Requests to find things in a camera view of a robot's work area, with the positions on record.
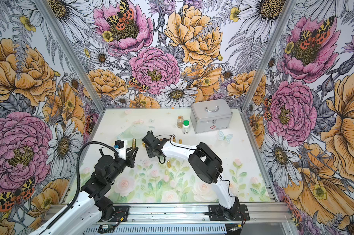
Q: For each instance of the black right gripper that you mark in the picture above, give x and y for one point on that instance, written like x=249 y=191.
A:
x=150 y=153

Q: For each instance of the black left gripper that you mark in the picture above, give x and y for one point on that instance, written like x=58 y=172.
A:
x=130 y=157

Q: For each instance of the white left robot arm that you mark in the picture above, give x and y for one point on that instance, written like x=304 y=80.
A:
x=90 y=205

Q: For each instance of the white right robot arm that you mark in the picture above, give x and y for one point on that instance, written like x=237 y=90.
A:
x=206 y=164

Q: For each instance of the amber glass jar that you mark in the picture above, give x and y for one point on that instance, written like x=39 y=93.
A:
x=180 y=121

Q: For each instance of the green capped jar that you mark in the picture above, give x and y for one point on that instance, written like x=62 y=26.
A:
x=186 y=127

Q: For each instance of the silver metal case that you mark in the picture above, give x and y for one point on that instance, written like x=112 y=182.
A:
x=210 y=115

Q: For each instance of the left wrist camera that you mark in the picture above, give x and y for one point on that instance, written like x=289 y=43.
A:
x=120 y=147

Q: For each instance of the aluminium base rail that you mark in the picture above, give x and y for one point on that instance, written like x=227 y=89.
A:
x=177 y=219

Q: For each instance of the aluminium corner post left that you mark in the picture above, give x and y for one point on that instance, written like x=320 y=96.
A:
x=63 y=41

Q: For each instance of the aluminium corner post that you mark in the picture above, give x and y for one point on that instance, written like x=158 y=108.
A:
x=63 y=41
x=274 y=39

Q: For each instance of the aluminium corner post right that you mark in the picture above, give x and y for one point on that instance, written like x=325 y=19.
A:
x=274 y=39

